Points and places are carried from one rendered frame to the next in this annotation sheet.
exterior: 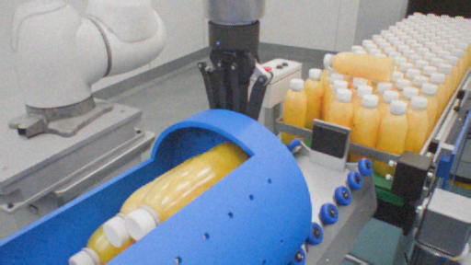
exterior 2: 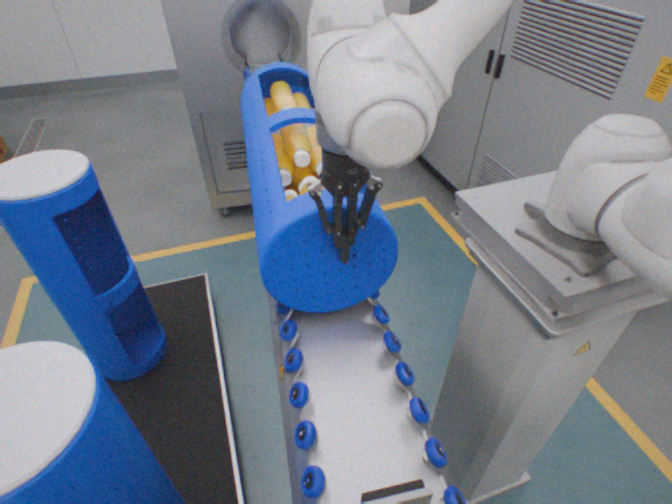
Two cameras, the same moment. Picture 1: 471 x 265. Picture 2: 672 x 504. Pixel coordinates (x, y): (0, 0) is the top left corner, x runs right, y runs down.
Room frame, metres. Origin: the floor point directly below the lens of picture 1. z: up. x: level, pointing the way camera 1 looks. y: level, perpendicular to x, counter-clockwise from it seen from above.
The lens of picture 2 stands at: (0.95, -0.45, 1.65)
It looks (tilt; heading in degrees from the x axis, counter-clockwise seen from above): 41 degrees down; 132
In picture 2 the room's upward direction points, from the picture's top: straight up
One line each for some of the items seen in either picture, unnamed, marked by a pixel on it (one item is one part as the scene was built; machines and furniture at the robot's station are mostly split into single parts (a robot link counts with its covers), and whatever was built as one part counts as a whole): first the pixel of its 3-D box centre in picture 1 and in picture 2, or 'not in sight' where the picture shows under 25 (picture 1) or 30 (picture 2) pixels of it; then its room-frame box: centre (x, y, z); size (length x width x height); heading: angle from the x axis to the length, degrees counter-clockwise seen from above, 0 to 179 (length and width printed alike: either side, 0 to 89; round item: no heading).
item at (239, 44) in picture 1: (234, 51); (345, 170); (0.56, 0.00, 1.32); 0.08 x 0.07 x 0.09; 54
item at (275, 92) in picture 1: (273, 81); not in sight; (1.20, -0.13, 1.05); 0.20 x 0.10 x 0.10; 144
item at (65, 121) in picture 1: (56, 109); (569, 224); (0.84, 0.43, 1.10); 0.22 x 0.18 x 0.06; 163
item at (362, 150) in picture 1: (338, 143); not in sight; (0.93, -0.29, 0.96); 0.40 x 0.01 x 0.03; 54
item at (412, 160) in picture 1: (409, 176); not in sight; (0.78, -0.43, 0.95); 0.10 x 0.07 x 0.10; 54
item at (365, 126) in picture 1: (364, 133); not in sight; (0.93, -0.36, 0.99); 0.07 x 0.07 x 0.19
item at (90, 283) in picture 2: not in sight; (94, 280); (-0.44, -0.23, 0.59); 0.28 x 0.28 x 0.88
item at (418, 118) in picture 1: (410, 135); not in sight; (0.92, -0.48, 0.99); 0.07 x 0.07 x 0.19
